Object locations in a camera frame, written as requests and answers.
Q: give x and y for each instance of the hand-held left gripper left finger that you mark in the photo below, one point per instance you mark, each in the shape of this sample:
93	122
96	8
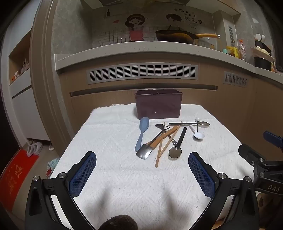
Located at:
83	174

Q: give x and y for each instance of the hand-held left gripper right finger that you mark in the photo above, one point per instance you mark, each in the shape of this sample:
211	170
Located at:
202	177

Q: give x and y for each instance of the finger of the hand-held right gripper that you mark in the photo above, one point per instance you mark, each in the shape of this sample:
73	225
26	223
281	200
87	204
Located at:
273	137
249	153

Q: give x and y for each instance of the white ceramic spoon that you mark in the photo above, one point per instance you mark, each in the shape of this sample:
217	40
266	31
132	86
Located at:
198	136

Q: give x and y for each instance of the wooden chopstick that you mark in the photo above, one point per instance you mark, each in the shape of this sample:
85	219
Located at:
161	141
164	149

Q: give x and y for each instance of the long metal spoon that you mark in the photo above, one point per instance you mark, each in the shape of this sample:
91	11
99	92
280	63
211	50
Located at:
188	123

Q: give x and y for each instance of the shovel-shaped metal spoon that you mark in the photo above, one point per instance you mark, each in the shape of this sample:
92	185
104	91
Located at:
144	152

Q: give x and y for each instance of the blue plastic rice spoon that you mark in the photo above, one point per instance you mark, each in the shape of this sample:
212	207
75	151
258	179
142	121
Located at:
143	127

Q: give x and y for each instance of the maroon plastic utensil holder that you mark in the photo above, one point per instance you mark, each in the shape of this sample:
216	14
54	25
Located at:
158	104

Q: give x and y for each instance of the person's left hand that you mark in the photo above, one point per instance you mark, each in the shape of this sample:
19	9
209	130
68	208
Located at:
118	223

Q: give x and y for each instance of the white textured tablecloth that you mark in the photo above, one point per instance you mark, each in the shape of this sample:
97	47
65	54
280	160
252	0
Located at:
123	188

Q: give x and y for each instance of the wooden kitchen cabinet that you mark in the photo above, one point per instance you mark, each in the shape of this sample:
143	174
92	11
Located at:
232	106

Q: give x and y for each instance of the pair of grey slippers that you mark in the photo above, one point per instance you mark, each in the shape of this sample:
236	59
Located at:
34	148

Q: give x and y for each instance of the red door mat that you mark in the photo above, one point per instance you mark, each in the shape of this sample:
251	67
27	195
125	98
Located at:
15	174

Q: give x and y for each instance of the small grey vent grille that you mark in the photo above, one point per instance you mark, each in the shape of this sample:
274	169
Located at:
235	79

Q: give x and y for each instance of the black pot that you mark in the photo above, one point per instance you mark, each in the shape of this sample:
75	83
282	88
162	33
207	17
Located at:
262	63

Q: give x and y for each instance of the white shelf cabinet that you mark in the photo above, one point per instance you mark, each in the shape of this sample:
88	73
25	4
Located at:
24	106

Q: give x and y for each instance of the clear bottle with orange cap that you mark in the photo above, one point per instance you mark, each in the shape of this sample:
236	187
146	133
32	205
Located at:
242	50

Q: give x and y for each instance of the yellow food container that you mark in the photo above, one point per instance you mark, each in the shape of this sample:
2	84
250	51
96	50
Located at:
232	52

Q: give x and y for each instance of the long grey vent grille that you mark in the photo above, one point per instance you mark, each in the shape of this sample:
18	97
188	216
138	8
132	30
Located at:
141	71

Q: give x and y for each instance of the papers on shelf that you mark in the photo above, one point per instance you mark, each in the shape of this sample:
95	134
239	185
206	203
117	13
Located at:
22	68

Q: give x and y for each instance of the grey stone kitchen counter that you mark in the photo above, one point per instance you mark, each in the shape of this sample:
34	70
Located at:
132	52

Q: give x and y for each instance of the white wall appliance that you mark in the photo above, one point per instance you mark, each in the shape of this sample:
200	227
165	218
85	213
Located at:
230	33

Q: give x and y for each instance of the cartoon wall sticker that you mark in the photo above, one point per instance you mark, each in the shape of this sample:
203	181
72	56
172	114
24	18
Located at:
134	28

